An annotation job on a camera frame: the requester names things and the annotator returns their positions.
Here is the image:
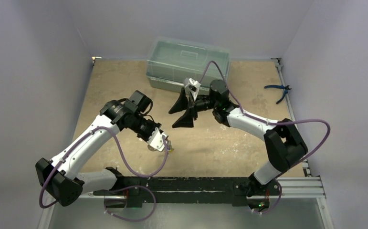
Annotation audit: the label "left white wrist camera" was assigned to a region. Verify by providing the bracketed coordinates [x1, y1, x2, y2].
[147, 128, 168, 152]

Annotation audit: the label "clear green plastic storage box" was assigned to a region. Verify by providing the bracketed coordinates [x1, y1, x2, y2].
[146, 37, 231, 94]

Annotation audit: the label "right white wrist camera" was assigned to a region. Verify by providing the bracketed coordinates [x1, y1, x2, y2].
[183, 78, 201, 101]

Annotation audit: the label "blue handled pliers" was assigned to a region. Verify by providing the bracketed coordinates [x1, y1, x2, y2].
[264, 84, 293, 105]

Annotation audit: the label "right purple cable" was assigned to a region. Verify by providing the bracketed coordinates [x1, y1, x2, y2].
[200, 61, 332, 216]

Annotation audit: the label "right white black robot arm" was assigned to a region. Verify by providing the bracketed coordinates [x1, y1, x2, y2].
[169, 78, 308, 197]

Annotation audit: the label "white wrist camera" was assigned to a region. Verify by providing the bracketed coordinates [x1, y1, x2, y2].
[183, 78, 201, 101]
[147, 128, 168, 152]

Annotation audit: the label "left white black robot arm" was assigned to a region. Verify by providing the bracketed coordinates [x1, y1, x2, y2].
[35, 91, 172, 208]

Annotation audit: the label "aluminium frame rail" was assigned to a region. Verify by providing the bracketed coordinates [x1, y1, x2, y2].
[46, 176, 326, 199]

